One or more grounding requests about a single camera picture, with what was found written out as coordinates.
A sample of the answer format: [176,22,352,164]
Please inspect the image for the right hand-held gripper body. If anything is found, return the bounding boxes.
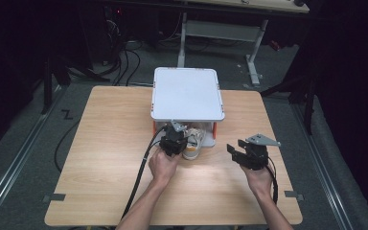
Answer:
[236,132,283,172]

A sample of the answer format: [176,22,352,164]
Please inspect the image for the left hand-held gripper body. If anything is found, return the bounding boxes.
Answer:
[158,120,189,158]

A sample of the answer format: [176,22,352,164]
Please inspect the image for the grey two-tier shoe rack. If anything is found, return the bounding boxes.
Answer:
[149,66,226,149]

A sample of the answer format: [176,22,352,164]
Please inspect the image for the person's left hand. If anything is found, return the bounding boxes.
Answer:
[148,148,182,190]

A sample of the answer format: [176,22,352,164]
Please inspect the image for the person's right hand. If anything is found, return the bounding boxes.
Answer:
[240,163,275,199]

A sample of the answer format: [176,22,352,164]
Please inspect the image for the grey tape piece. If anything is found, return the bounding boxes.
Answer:
[284,190,305,202]
[42,193,67,204]

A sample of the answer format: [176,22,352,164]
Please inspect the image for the black metal stand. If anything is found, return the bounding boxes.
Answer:
[40,57,73,115]
[260,71,318,136]

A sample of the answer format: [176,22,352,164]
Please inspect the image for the white-framed wooden desk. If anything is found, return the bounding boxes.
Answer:
[175,0,311,88]

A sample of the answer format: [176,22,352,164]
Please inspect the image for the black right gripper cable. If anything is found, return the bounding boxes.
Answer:
[265,155,280,206]

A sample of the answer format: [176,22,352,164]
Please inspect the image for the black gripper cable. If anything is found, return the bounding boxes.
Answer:
[265,155,280,206]
[120,126,168,222]

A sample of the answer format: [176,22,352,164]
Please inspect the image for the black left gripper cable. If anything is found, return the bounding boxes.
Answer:
[120,126,168,222]

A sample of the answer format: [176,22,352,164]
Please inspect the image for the metal floor rail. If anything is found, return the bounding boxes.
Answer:
[0,85,65,224]
[290,101,355,230]

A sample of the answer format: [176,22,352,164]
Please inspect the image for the bundle of black cables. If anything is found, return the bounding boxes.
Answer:
[103,17,142,87]

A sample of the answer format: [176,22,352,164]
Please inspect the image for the black floor cable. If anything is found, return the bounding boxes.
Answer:
[54,118,81,173]

